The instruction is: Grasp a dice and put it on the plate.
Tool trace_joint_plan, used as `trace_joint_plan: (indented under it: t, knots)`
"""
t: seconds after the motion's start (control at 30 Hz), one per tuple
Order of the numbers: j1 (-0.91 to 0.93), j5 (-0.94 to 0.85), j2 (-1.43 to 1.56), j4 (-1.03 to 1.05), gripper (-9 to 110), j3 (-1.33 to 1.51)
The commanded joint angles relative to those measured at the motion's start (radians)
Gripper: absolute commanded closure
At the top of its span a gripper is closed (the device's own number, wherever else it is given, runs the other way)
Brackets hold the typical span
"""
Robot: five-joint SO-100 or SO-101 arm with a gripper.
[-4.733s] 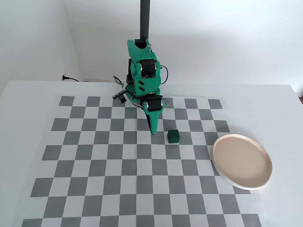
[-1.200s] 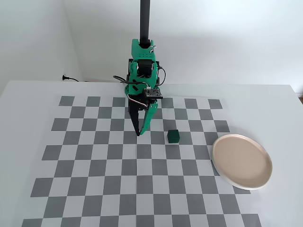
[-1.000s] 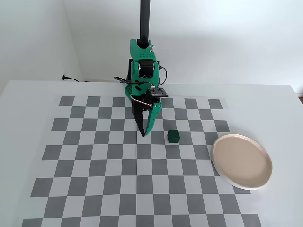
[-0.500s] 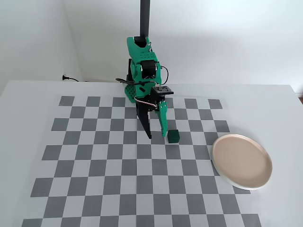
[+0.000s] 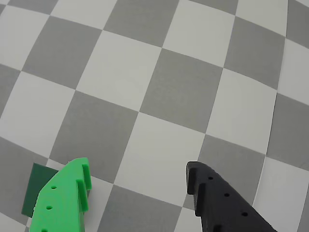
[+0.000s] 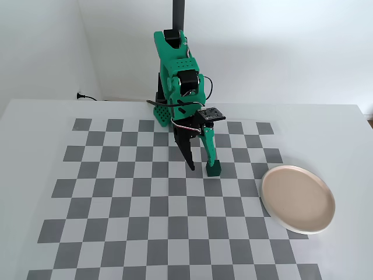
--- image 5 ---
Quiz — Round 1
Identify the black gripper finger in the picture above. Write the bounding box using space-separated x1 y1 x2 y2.
185 161 278 232

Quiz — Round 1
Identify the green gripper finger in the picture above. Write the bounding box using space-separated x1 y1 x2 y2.
28 157 93 232

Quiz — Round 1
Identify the dark green dice cube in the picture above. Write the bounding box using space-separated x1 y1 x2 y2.
21 162 91 218

